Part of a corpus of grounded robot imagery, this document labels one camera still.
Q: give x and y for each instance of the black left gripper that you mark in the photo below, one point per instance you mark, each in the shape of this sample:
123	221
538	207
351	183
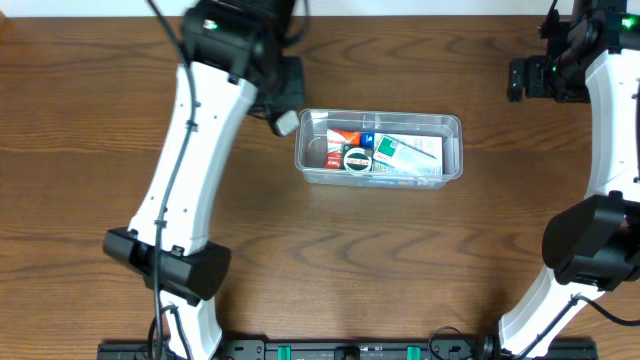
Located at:
288	84

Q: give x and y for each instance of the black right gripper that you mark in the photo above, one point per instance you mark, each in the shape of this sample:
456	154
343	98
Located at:
516	79

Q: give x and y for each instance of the red Panadol box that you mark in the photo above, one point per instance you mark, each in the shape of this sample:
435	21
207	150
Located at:
336	139

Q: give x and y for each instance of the clear plastic container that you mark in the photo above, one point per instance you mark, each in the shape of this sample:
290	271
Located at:
311	144

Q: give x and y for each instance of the green Zam-Buk box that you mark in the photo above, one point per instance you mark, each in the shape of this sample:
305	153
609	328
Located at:
357	159

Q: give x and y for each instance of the white green medicine box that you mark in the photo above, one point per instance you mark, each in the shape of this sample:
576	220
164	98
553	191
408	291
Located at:
402	157

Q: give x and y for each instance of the blue fever patch box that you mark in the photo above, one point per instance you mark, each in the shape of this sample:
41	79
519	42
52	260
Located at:
381	175

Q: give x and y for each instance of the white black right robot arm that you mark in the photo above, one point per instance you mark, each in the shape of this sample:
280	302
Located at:
592	247

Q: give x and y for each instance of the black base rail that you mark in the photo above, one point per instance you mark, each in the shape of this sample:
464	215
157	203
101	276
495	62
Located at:
440	349

